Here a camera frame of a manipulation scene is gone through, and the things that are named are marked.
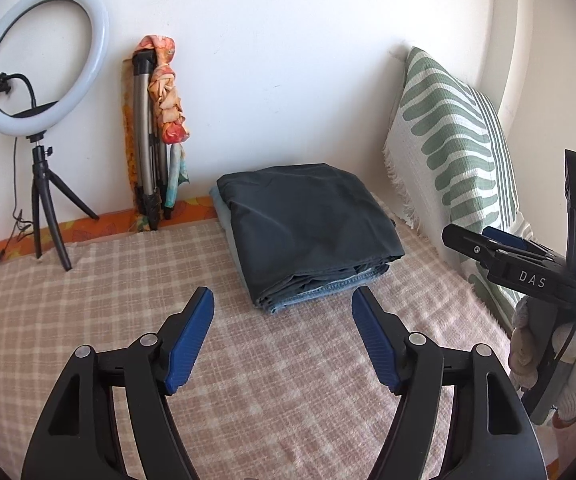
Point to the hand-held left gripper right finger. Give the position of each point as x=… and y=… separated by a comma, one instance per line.
x=375, y=340

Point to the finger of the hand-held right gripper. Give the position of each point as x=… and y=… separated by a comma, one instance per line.
x=472, y=249
x=507, y=237

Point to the black gooseneck phone holder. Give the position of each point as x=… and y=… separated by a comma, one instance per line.
x=28, y=90

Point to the green and white cushion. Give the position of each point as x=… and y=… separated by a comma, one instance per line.
x=447, y=135

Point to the folded blue jeans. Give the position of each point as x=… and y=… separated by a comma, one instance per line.
x=318, y=296

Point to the dark grey pants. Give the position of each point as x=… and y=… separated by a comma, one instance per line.
x=308, y=220

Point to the folded silver tripod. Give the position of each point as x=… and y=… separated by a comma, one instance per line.
x=143, y=125

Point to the colourful knotted scarf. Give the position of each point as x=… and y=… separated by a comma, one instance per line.
x=168, y=95

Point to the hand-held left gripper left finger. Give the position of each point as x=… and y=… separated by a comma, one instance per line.
x=190, y=340

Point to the beige plaid blanket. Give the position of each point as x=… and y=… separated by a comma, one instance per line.
x=118, y=285

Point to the small black tripod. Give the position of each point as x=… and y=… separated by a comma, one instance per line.
x=42, y=185

